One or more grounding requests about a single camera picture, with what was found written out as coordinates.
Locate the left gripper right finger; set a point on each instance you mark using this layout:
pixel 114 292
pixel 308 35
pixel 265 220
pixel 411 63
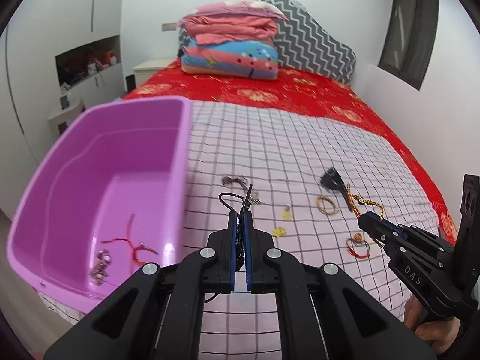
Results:
pixel 322 312

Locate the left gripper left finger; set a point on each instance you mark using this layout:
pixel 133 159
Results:
pixel 157 312

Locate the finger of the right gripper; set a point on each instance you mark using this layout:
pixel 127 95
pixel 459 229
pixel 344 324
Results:
pixel 377 227
pixel 389 244

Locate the black digital wristwatch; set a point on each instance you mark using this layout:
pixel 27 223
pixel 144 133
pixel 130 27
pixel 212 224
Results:
pixel 332 180

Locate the person's right hand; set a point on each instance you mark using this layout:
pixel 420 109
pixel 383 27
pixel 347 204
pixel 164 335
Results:
pixel 441 333

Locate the beaded trinket in bin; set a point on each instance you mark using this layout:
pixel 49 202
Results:
pixel 98 273

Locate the purple plastic bin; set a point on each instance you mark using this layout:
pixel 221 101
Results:
pixel 115 180

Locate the red patterned bed sheet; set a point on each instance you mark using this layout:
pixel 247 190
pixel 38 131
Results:
pixel 304 93

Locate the dark window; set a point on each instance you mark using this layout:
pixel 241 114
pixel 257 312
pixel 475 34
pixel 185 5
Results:
pixel 409 40

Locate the grey chevron pillow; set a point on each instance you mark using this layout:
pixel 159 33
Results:
pixel 304 45

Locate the white low side cabinet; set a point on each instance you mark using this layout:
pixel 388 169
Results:
pixel 60 119

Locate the colourful striped pillow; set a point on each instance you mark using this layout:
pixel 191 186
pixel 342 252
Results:
pixel 248 59

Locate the white bedside table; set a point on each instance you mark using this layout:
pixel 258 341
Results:
pixel 144 71

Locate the folded pink quilt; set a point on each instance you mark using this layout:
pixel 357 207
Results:
pixel 220 22

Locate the white wardrobe with niche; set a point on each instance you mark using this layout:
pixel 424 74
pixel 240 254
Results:
pixel 52 44

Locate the yellow bear charm keychain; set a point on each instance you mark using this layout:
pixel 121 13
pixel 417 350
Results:
pixel 278 232

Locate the yellow flower charm keychain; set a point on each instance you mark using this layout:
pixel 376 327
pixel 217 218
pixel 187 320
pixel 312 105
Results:
pixel 287 213

